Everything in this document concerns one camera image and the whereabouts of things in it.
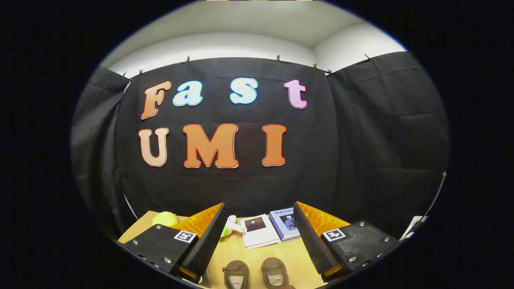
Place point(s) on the yellow textured plush toy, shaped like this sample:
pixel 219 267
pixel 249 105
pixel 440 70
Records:
pixel 164 218

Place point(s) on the brown fuzzy shoe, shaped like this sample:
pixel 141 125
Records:
pixel 274 265
pixel 235 268

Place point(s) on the green and pink plush toy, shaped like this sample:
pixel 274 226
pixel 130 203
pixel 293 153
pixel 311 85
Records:
pixel 232 223

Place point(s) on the thin grey rod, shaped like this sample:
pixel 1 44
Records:
pixel 437 192

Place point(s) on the white portrait cover book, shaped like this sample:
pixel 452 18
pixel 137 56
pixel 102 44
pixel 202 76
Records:
pixel 261 237

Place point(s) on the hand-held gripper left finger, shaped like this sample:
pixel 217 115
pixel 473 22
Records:
pixel 207 245

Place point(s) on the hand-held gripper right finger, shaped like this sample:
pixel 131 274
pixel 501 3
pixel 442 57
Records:
pixel 311 245

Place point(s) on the blue cover book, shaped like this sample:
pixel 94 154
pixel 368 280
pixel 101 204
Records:
pixel 283 226

